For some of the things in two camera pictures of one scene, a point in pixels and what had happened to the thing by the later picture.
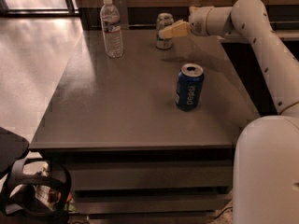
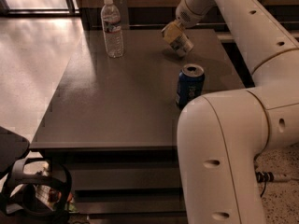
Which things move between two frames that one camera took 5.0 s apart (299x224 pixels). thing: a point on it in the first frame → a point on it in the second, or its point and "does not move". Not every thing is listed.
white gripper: x=199 y=21 → x=188 y=17
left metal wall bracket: x=121 y=3 does not move
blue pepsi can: x=189 y=87 does not move
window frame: x=72 y=10 does not move
